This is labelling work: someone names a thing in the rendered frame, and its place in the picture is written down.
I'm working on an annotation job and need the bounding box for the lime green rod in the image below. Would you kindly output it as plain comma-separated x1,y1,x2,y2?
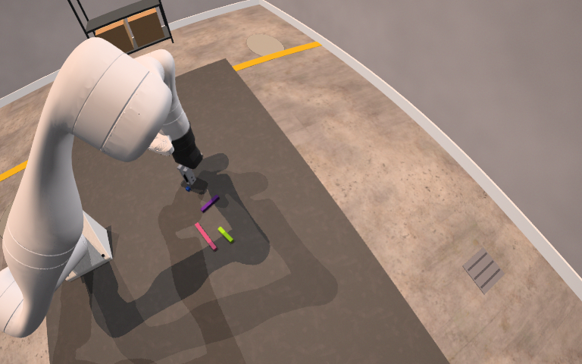
218,227,233,243

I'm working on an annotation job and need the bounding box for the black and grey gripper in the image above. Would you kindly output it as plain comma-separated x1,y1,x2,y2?
148,110,203,185

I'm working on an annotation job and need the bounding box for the pink rod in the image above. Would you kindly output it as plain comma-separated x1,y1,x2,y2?
195,223,217,251

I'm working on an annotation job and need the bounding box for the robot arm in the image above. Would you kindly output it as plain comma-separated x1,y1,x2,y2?
0,37,183,338

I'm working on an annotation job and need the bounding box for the purple rod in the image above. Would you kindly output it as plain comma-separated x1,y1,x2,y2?
201,195,220,213

